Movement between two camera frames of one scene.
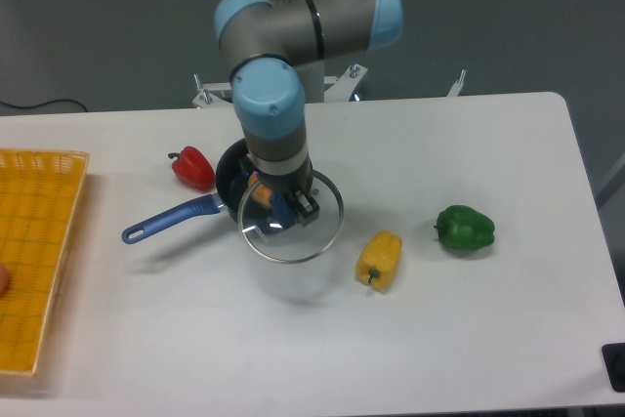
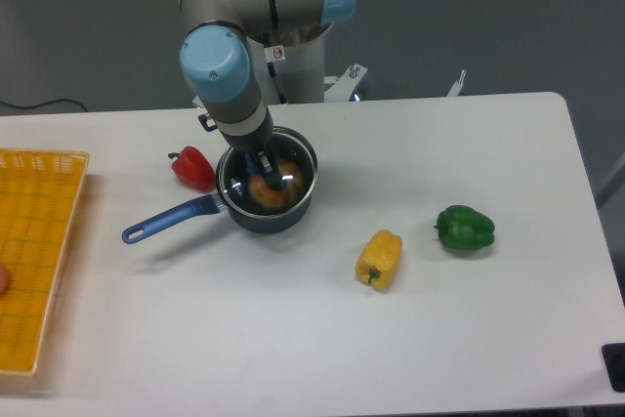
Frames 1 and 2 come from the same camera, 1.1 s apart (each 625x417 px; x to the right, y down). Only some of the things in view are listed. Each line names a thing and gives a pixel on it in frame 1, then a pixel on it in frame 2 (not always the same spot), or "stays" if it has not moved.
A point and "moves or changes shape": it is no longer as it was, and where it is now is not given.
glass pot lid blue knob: (269, 225) moves or changes shape
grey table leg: (613, 180) stays
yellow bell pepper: (378, 259) stays
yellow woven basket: (39, 191) stays
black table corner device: (613, 359) stays
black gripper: (295, 186) -> (252, 136)
